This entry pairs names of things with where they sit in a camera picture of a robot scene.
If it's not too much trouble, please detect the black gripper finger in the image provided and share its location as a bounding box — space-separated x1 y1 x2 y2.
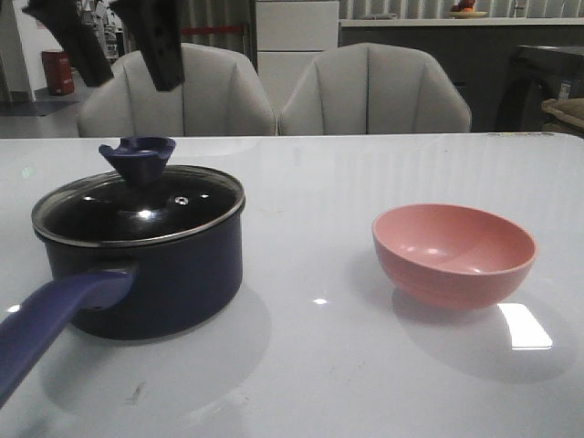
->
110 0 184 91
22 0 113 87

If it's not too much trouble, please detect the glass lid with blue knob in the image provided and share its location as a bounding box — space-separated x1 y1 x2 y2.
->
31 136 245 247

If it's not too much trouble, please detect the pink bowl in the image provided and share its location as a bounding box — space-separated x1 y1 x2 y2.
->
372 203 537 310

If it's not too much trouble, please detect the grey curtain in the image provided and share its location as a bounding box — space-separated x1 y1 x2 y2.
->
179 0 256 58

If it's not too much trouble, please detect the left grey chair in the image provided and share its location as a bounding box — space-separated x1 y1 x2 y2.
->
77 43 276 138

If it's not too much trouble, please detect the grey chair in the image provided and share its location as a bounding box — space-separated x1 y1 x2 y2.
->
278 43 472 136
77 43 276 138

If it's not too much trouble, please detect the white cabinet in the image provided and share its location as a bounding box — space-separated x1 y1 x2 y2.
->
255 1 339 111

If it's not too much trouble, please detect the right grey chair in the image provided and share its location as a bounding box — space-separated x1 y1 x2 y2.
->
278 43 472 136

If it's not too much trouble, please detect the dark blue saucepan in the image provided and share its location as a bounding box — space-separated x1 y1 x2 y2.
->
1 205 245 400

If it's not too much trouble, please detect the fruit plate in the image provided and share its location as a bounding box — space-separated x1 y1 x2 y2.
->
448 0 487 19

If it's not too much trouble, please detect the grey counter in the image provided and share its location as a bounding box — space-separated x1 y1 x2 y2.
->
339 18 583 132

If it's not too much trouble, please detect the dark side table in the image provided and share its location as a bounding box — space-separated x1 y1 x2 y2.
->
494 46 583 131

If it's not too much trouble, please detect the beige cushion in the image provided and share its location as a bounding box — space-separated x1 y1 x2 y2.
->
541 98 584 138

